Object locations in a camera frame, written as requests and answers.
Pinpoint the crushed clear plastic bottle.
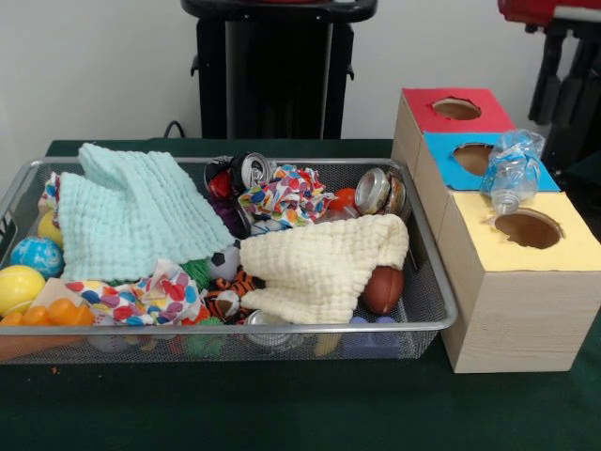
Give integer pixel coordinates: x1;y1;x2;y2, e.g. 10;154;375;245
479;130;546;218

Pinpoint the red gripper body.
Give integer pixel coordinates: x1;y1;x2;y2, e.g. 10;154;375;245
497;0;601;24

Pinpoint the silver wire mesh bin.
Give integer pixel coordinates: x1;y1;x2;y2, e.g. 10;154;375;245
0;157;460;365

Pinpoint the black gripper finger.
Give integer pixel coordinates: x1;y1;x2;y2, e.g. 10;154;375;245
529;25;572;126
556;36;601;128

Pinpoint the crushed silver can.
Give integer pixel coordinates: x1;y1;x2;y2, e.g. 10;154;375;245
354;167;408;217

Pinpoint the blue globe ball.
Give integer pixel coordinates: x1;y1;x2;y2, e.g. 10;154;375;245
10;236;66;279

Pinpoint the mint green waffle cloth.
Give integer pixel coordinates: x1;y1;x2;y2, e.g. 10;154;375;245
59;142;238;282

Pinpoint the large colourful spotted cloth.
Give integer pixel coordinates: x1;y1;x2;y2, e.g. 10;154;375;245
64;257;210;328

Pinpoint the brown toy football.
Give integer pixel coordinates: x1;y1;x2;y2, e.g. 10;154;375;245
361;266;406;315

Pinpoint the wooden box with three holes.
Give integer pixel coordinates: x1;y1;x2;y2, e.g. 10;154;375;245
392;86;601;375

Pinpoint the orange plastic toy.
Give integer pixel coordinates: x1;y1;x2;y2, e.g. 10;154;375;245
0;299;95;326

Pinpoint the orange tiger plush toy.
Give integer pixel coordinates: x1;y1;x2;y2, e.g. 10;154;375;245
206;267;267;325

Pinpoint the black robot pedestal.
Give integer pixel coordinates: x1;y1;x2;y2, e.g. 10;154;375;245
180;0;379;140

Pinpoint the crumpled colourful spotted cloth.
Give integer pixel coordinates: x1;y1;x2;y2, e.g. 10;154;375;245
237;163;337;229

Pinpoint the dark green table cloth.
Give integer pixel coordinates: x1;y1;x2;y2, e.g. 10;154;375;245
0;138;601;451

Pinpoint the cream waffle cloth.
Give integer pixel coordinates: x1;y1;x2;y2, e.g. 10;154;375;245
239;213;410;325

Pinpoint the yellow tennis ball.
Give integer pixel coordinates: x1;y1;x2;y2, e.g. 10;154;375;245
0;265;47;317

